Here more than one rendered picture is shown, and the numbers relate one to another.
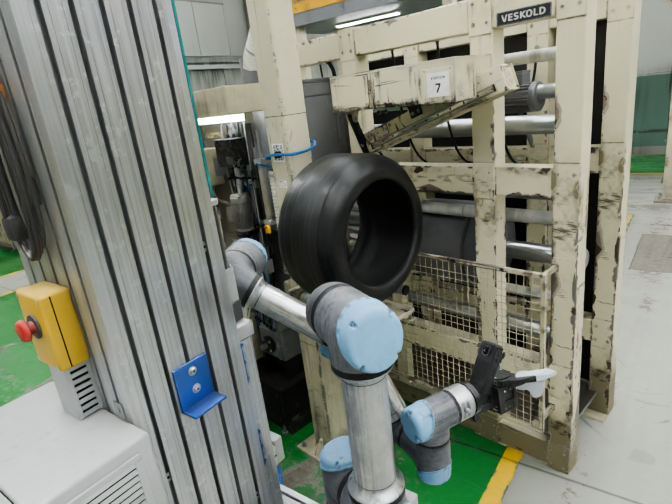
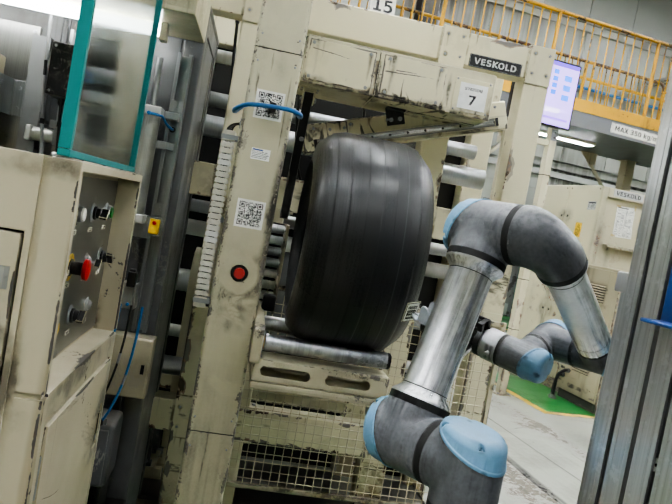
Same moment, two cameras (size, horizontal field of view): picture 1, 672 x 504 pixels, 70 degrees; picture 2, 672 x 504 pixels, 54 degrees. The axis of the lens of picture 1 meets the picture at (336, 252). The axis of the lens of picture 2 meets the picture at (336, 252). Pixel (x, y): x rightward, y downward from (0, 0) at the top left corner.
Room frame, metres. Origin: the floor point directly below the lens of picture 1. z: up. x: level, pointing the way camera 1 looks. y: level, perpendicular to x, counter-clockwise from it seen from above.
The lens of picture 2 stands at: (0.82, 1.49, 1.26)
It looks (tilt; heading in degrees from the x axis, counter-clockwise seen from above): 3 degrees down; 305
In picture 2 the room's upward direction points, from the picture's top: 11 degrees clockwise
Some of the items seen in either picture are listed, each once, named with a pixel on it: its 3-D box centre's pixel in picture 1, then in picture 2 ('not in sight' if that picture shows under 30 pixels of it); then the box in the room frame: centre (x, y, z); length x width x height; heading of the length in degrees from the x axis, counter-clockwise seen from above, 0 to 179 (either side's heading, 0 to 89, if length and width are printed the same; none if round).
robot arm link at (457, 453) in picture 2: not in sight; (465, 463); (1.22, 0.43, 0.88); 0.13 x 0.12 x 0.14; 170
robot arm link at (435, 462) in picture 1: (428, 450); not in sight; (0.87, -0.15, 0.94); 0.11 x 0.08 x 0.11; 26
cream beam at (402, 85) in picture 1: (405, 86); (392, 85); (2.00, -0.35, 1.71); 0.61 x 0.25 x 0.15; 42
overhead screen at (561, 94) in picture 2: not in sight; (543, 91); (2.81, -3.95, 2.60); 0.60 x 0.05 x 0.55; 52
